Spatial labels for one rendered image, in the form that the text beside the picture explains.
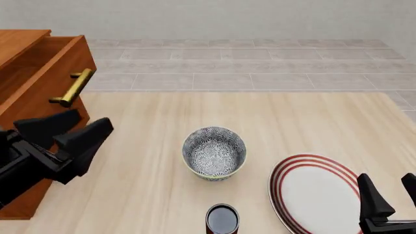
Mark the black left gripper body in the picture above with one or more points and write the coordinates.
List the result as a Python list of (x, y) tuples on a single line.
[(48, 163)]

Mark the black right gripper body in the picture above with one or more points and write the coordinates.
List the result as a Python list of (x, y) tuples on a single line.
[(390, 226)]

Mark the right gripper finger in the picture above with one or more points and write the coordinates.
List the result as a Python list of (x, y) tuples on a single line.
[(410, 187), (373, 200)]

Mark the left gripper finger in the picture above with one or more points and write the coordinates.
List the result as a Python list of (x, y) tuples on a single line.
[(45, 129), (86, 143)]

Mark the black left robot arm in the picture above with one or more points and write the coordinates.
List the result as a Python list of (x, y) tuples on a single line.
[(16, 180)]

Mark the wooden cabinet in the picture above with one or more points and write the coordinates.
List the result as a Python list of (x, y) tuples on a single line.
[(22, 41)]

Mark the patterned blue-white bowl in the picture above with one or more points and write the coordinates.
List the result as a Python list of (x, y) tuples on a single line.
[(213, 153)]

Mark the open wooden drawer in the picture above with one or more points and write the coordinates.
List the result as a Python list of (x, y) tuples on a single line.
[(39, 80)]

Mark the white plate with red rings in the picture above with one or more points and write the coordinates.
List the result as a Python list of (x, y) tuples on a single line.
[(315, 195)]

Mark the dark round tin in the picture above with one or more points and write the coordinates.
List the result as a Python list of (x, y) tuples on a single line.
[(222, 219)]

